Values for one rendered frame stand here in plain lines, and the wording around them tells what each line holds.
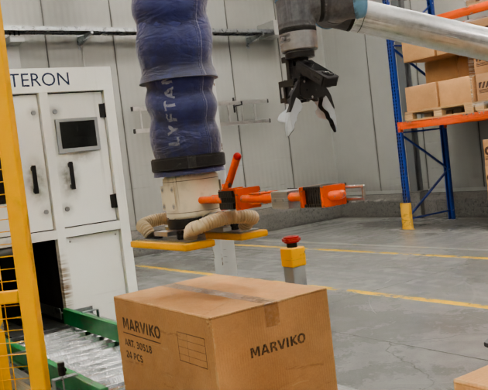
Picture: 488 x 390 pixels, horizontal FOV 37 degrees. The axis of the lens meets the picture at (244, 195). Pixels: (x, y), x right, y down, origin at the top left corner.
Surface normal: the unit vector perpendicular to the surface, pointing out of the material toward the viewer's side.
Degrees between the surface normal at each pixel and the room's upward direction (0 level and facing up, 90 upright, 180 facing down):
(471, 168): 90
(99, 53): 90
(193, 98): 70
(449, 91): 90
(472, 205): 90
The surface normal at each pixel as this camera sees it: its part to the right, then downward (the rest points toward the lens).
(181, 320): -0.82, 0.12
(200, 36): 0.65, -0.11
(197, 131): 0.33, -0.25
